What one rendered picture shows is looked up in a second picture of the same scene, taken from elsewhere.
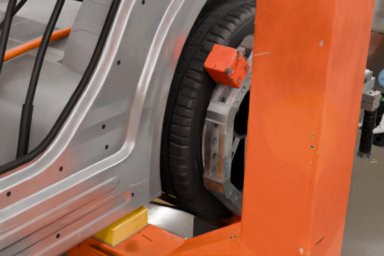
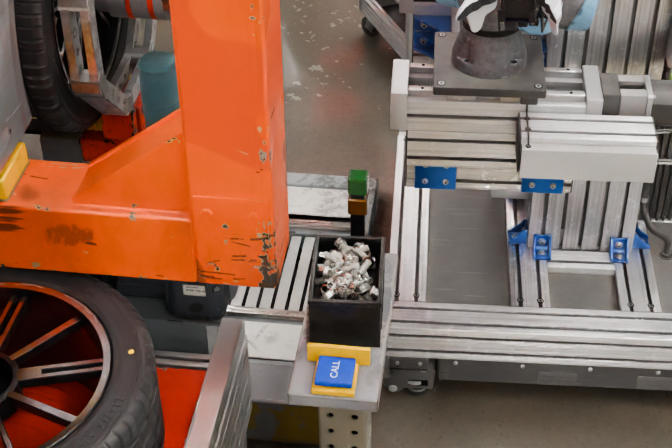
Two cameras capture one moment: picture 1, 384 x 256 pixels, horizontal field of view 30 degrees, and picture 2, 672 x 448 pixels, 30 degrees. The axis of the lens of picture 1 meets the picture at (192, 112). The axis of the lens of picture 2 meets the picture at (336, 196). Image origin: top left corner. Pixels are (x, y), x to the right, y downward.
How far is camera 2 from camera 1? 88 cm
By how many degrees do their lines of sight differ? 28
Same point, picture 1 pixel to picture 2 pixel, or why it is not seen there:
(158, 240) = (55, 175)
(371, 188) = not seen: hidden behind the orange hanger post
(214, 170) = (80, 68)
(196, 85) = not seen: outside the picture
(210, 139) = (70, 32)
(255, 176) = (191, 65)
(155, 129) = (12, 42)
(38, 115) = not seen: outside the picture
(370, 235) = not seen: hidden behind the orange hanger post
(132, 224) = (16, 167)
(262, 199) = (203, 88)
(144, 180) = (15, 109)
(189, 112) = (37, 7)
